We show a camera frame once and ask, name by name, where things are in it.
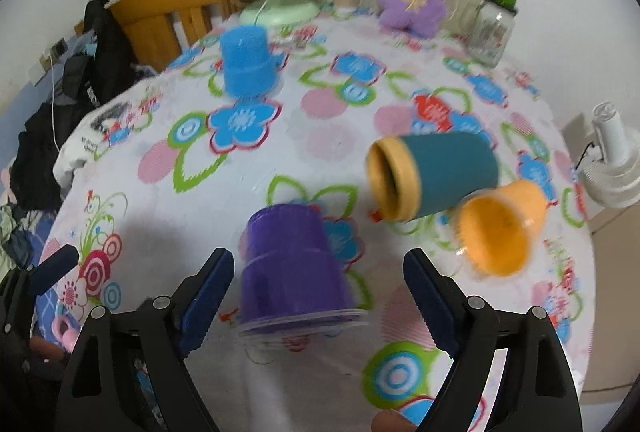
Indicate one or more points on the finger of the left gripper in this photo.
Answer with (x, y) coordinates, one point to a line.
(52, 269)

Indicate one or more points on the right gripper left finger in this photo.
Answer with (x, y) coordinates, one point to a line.
(127, 370)

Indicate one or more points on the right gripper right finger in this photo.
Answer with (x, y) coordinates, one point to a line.
(536, 391)

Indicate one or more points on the purple plastic cup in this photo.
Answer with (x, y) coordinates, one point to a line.
(291, 284)

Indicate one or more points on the orange plastic cup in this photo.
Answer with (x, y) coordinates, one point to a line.
(498, 228)

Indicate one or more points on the teal cup with yellow rim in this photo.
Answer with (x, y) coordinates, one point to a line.
(412, 176)

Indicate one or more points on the blue plastic cup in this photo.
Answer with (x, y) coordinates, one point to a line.
(248, 66)

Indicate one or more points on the person's hand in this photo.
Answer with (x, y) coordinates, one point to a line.
(390, 421)

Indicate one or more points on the white printed t-shirt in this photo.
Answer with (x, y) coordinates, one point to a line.
(87, 141)

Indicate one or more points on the white floor fan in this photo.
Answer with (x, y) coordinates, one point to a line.
(613, 180)

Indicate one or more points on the black clothing on chair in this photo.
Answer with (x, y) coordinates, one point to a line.
(89, 80)

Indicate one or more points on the wooden chair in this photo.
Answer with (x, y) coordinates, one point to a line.
(149, 25)

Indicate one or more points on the floral tablecloth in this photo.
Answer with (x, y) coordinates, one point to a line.
(189, 166)

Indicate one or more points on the glass jar with green lid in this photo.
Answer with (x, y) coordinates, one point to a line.
(491, 30)

